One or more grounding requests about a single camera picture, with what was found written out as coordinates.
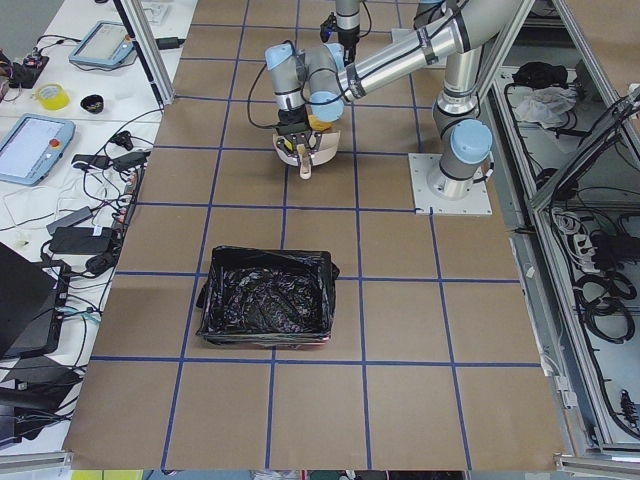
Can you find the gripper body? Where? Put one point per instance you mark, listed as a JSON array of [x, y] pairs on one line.
[[289, 118]]

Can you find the orange bread toy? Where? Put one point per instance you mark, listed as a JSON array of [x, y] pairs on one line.
[[319, 125]]

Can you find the beige dustpan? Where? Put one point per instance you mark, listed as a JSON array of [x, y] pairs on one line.
[[327, 151]]

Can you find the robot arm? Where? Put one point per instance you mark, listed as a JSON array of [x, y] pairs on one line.
[[345, 22], [319, 82]]

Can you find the bin with black bag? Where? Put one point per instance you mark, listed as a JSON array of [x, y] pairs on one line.
[[268, 297]]

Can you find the black tape roll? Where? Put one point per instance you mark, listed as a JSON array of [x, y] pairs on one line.
[[93, 104]]

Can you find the upper teach pendant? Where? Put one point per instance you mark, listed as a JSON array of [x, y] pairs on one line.
[[106, 46]]

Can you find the teach pendant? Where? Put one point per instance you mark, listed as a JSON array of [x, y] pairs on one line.
[[106, 46], [32, 147]]

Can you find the black power adapter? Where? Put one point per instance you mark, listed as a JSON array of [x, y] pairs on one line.
[[82, 240]]

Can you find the yellow tape roll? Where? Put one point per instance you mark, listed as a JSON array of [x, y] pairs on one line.
[[52, 97]]

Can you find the crumpled white cloth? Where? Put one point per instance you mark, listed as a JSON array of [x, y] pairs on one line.
[[547, 107]]

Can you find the lower teach pendant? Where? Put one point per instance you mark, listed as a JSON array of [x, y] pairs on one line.
[[32, 147]]

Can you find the black laptop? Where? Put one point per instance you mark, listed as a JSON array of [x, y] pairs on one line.
[[32, 297]]

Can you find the aluminium frame post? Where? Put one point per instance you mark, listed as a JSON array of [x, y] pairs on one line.
[[137, 26]]

